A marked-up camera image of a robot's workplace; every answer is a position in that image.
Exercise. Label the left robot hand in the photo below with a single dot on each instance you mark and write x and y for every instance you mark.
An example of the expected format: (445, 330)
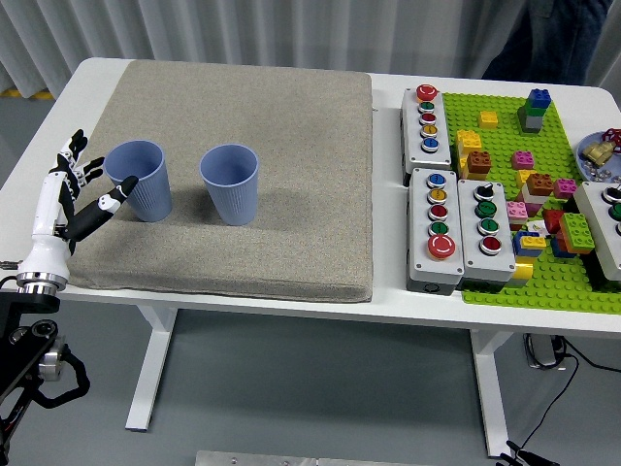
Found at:
(46, 218)

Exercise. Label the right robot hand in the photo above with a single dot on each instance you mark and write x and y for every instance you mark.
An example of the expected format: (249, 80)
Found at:
(526, 460)

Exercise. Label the blue ribbed plastic cup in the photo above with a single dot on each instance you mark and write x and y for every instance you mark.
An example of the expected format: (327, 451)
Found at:
(150, 199)
(233, 204)

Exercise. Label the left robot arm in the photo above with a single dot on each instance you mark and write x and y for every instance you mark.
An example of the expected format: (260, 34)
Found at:
(24, 340)

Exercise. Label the white table leg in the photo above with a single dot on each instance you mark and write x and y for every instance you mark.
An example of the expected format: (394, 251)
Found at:
(490, 388)
(150, 364)

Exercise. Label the power adapter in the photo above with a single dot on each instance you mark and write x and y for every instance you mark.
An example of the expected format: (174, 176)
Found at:
(541, 352)

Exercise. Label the yellow round brick stack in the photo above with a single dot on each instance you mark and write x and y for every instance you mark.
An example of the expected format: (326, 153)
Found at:
(521, 269)

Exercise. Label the grey box, black knob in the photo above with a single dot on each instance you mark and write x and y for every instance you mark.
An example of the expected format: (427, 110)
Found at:
(485, 267)

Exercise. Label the blue and yellow brick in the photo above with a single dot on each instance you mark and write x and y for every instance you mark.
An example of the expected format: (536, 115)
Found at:
(526, 245)

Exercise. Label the green brick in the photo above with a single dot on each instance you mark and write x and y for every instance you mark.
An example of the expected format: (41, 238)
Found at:
(576, 230)

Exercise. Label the red brick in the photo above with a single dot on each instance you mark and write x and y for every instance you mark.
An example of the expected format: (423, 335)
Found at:
(552, 221)

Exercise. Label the grey-brown fabric mat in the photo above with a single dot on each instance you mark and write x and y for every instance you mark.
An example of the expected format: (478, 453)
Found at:
(291, 194)

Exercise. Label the pink brick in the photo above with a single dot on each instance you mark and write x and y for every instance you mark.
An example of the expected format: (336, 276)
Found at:
(515, 211)
(564, 188)
(522, 160)

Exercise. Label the grey button box, black base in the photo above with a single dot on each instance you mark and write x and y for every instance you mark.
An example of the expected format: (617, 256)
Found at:
(601, 218)

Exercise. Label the grey box, large red mushroom button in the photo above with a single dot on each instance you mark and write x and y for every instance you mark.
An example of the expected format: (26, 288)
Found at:
(419, 218)

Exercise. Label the white curtain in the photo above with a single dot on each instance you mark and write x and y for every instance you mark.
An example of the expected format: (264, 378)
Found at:
(242, 29)

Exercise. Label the brown brick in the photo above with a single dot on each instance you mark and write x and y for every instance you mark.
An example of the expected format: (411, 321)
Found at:
(539, 184)
(479, 162)

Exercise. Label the grey box, round red top button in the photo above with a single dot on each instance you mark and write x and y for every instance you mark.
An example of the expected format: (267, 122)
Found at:
(439, 157)

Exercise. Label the brass fitting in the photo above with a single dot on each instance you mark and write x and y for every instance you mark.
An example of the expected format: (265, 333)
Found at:
(598, 151)

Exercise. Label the blue plate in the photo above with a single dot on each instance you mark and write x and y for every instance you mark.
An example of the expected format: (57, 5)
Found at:
(586, 144)

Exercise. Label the small yellow brick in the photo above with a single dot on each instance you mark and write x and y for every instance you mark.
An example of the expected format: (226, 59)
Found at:
(488, 120)

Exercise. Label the blue green grey brick tower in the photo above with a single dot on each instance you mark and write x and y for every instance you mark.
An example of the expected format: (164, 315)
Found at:
(533, 116)

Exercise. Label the green brick baseplate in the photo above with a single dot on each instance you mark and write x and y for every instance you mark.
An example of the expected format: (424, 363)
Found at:
(504, 104)

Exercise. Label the person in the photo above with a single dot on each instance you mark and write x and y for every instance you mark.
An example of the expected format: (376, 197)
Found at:
(553, 39)

